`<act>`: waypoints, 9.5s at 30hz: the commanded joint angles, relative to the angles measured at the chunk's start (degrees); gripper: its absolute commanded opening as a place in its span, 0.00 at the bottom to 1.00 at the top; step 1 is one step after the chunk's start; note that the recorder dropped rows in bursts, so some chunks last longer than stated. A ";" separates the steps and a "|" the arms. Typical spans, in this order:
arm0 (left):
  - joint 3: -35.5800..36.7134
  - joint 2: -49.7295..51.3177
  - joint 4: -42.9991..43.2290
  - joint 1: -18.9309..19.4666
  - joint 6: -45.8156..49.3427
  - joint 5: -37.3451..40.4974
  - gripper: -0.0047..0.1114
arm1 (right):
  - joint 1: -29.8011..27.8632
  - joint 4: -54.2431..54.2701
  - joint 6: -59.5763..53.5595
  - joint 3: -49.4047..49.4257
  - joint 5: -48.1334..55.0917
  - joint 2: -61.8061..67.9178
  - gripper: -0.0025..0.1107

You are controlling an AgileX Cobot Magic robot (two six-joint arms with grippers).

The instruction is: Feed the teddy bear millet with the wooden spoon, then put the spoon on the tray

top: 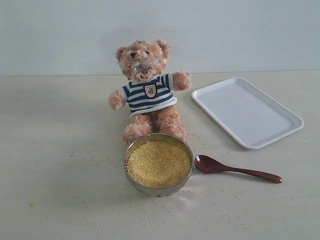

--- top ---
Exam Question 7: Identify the yellow millet grains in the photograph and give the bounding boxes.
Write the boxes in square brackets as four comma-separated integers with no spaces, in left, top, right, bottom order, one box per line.
[126,141,192,189]

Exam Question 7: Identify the white rectangular plastic tray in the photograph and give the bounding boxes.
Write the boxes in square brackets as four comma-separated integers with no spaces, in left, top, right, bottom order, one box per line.
[191,77,304,150]

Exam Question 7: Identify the dark red wooden spoon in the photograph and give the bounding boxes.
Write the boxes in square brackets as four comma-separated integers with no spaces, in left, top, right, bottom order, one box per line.
[194,155,283,184]

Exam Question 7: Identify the metal bowl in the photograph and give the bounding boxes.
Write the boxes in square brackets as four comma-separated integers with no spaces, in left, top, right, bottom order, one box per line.
[123,133,194,197]

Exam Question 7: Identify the brown teddy bear striped sweater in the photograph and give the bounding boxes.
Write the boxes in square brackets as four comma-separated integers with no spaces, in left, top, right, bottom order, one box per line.
[108,39,192,146]

